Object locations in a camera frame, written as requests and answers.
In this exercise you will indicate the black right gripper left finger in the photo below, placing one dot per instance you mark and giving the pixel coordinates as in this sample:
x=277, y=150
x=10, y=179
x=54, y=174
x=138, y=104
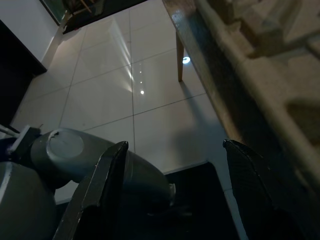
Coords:
x=100, y=180

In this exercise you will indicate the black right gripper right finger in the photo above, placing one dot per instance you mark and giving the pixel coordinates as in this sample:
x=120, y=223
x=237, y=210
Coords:
x=257, y=190

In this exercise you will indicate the silver robot right leg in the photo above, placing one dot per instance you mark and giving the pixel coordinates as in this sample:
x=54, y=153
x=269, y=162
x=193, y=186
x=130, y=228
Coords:
x=70, y=162

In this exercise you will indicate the table with light wooden legs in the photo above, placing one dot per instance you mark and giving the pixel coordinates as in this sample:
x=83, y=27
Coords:
x=250, y=62

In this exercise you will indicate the dark cabinet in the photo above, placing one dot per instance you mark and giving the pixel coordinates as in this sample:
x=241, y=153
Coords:
x=15, y=70

